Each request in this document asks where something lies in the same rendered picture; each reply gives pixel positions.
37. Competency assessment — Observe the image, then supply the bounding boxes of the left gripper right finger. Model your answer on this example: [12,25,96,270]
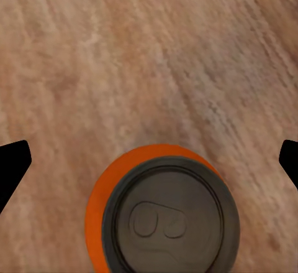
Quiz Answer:
[279,139,298,189]

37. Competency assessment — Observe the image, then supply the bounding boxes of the can of soda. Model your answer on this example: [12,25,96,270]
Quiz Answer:
[84,144,240,273]

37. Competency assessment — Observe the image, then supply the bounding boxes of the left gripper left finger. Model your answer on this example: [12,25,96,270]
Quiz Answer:
[0,140,32,214]

